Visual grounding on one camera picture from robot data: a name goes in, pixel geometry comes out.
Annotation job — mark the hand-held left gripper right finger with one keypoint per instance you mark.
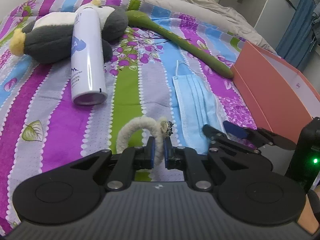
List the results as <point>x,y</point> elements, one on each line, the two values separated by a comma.
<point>168,155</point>

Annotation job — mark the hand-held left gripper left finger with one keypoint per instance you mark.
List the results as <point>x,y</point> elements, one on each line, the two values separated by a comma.
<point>151,155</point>

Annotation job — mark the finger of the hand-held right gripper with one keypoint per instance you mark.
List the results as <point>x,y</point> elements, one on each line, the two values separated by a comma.
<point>233,130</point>
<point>220,140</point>

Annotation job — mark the blue face mask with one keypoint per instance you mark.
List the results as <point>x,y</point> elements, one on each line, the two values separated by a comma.
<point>197,105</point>

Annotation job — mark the orange cardboard box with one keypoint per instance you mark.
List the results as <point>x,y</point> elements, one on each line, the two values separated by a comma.
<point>270,105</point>

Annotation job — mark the person's right forearm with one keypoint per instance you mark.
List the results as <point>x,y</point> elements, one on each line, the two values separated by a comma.
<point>308,220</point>

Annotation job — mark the long green plush toy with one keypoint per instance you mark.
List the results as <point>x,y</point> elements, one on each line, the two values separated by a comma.
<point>190,47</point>

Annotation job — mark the striped floral bed sheet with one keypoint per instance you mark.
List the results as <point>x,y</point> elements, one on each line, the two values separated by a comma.
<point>62,120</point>

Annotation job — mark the blue curtain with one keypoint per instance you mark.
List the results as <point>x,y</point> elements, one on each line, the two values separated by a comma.
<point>295,35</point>

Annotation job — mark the white spray bottle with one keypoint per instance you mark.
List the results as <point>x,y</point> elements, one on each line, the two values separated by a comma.
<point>86,62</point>

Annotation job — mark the grey duvet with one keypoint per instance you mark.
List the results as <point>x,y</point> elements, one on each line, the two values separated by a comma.
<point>200,12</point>

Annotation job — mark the hanging denim clothes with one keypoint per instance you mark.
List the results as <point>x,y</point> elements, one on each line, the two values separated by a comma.
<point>316,17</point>

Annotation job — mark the grey penguin plush toy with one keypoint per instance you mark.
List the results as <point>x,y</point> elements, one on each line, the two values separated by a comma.
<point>50,37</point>

